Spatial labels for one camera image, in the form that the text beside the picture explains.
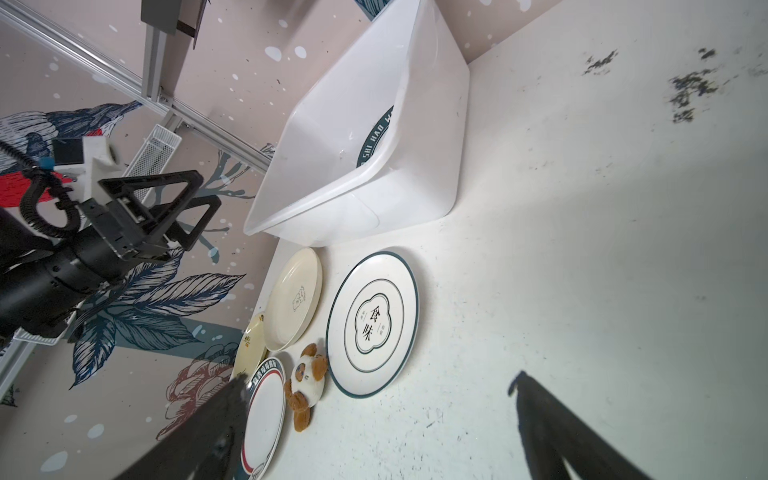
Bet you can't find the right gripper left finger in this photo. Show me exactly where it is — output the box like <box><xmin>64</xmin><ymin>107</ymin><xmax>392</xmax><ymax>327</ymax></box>
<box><xmin>117</xmin><ymin>374</ymin><xmax>248</xmax><ymax>480</ymax></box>

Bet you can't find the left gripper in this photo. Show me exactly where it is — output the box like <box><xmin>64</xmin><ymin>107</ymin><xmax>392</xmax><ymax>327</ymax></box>
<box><xmin>59</xmin><ymin>170</ymin><xmax>222</xmax><ymax>288</ymax></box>

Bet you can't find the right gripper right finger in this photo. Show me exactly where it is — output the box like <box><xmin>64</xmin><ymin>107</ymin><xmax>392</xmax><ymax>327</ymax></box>
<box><xmin>508</xmin><ymin>371</ymin><xmax>648</xmax><ymax>479</ymax></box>

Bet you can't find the white plate green rim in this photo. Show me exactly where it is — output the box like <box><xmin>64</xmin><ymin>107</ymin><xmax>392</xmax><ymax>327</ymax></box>
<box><xmin>233</xmin><ymin>358</ymin><xmax>286</xmax><ymax>479</ymax></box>

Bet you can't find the white plate with flower outline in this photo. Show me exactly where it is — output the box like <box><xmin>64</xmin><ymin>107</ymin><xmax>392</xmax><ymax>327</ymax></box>
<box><xmin>325</xmin><ymin>250</ymin><xmax>420</xmax><ymax>399</ymax></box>

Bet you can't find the white plate dark lettered rim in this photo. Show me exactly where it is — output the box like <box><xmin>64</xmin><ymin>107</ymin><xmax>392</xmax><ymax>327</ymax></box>
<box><xmin>356</xmin><ymin>106</ymin><xmax>394</xmax><ymax>168</ymax></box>

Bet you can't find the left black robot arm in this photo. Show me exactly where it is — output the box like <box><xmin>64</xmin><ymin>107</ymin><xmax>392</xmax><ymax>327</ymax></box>
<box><xmin>1</xmin><ymin>170</ymin><xmax>221</xmax><ymax>344</ymax></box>

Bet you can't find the white plastic bin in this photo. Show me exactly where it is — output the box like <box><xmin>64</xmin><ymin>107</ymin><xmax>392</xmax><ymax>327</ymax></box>
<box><xmin>243</xmin><ymin>1</ymin><xmax>470</xmax><ymax>247</ymax></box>

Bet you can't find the small yellowish saucer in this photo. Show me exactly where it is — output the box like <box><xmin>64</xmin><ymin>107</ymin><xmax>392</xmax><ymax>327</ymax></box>
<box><xmin>231</xmin><ymin>312</ymin><xmax>267</xmax><ymax>379</ymax></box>

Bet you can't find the cream round plate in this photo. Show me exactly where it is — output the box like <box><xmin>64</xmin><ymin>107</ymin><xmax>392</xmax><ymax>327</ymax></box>
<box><xmin>263</xmin><ymin>248</ymin><xmax>323</xmax><ymax>352</ymax></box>

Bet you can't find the white wire mesh shelf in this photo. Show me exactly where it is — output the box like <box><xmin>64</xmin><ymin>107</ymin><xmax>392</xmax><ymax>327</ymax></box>
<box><xmin>124</xmin><ymin>124</ymin><xmax>182</xmax><ymax>177</ymax></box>

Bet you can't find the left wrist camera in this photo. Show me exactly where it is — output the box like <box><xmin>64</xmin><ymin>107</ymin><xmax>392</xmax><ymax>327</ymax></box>
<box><xmin>38</xmin><ymin>136</ymin><xmax>122</xmax><ymax>204</ymax></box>

